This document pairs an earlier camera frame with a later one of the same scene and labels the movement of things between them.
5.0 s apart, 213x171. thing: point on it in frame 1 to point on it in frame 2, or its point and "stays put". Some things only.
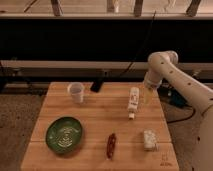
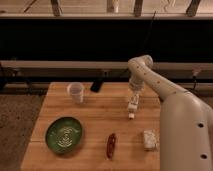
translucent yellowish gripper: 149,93 to 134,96
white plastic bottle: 133,101 stays put
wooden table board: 100,126 stays put
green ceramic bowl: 64,134 stays put
